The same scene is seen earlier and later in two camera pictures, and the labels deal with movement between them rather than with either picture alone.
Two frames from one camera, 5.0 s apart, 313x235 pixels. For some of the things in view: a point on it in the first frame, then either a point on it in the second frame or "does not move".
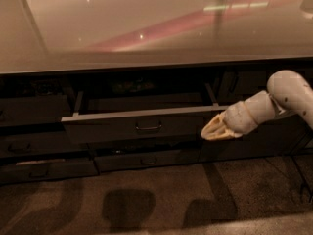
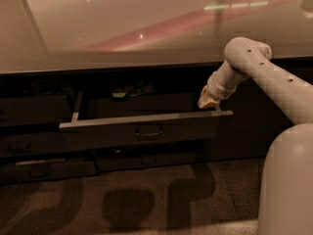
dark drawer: x=48 y=169 does not move
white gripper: x=241 y=118 → x=217 y=86
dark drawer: x=162 y=114 does not move
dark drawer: x=33 y=110 does not move
